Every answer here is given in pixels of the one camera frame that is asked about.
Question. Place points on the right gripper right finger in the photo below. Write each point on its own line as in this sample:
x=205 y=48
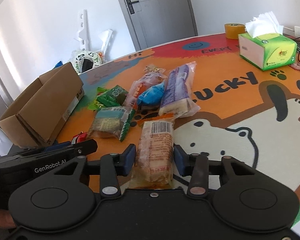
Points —
x=197 y=167

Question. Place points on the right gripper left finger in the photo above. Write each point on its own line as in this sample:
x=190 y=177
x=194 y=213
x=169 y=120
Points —
x=113 y=165

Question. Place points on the orange snack bar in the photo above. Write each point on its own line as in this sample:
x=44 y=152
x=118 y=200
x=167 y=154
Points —
x=153 y=168

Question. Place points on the red candy snack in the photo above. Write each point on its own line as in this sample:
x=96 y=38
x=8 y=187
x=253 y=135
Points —
x=79 y=138

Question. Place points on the purple bread snack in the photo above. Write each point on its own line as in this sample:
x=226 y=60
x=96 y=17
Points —
x=176 y=99

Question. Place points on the left hand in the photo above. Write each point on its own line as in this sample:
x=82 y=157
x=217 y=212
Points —
x=6 y=220

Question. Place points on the teal green wrapped cake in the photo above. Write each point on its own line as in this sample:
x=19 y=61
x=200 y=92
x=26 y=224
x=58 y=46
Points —
x=111 y=122

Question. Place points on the brown cardboard box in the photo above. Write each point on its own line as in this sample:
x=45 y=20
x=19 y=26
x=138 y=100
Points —
x=36 y=117

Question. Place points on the green candy packet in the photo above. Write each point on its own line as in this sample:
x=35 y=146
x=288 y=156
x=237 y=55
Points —
x=108 y=98

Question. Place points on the blue snack packet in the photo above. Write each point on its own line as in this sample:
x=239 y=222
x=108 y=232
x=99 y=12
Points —
x=152 y=96

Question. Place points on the pink orange snack packet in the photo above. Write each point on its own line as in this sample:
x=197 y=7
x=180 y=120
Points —
x=138 y=87

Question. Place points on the small brown candy packet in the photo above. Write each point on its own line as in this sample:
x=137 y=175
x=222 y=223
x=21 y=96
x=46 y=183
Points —
x=153 y=68

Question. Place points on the blue plastic bag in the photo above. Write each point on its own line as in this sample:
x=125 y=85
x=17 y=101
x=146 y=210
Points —
x=60 y=63

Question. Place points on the short white plastic board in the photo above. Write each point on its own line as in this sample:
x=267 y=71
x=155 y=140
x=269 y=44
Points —
x=105 y=37

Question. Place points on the tall white plastic board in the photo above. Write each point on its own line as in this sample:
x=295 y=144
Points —
x=82 y=35

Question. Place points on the green tissue box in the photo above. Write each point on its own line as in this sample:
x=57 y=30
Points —
x=264 y=45

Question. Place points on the yellow tape roll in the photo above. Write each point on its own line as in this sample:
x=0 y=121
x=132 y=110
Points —
x=233 y=30

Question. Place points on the grey door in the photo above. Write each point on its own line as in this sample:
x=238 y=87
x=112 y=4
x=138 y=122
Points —
x=157 y=22

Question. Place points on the black door handle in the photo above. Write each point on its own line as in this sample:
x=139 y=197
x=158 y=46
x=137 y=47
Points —
x=130 y=6

